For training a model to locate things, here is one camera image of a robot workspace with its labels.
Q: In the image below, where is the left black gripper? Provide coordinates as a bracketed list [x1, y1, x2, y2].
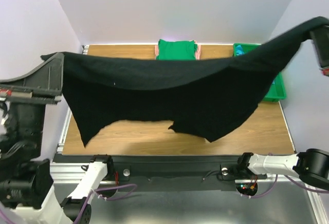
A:
[0, 45, 68, 152]

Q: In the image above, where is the black t shirt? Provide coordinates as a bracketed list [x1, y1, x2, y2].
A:
[41, 16, 329, 148]

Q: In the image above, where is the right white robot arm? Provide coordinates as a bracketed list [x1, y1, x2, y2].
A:
[234, 26, 328, 194]

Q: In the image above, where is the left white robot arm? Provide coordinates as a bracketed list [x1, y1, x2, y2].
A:
[1, 53, 115, 223]

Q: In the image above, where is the green plastic tray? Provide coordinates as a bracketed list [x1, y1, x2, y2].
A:
[233, 43, 286, 102]

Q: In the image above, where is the teal t shirt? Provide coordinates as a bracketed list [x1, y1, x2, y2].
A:
[234, 44, 246, 56]

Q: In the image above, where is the folded pink t shirt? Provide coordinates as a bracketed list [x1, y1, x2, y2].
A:
[154, 44, 202, 60]

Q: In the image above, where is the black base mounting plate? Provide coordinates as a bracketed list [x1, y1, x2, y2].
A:
[92, 155, 266, 192]

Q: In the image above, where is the folded green t shirt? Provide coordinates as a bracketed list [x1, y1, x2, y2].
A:
[157, 39, 198, 61]

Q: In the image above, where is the aluminium frame rail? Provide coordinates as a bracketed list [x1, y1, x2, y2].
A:
[50, 45, 90, 183]

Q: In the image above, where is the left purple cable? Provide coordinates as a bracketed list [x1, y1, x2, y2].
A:
[87, 183, 138, 201]

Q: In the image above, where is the purple cable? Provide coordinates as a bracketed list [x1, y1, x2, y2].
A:
[240, 174, 329, 199]
[87, 183, 138, 201]

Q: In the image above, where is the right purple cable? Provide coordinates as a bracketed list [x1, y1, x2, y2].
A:
[240, 174, 329, 199]

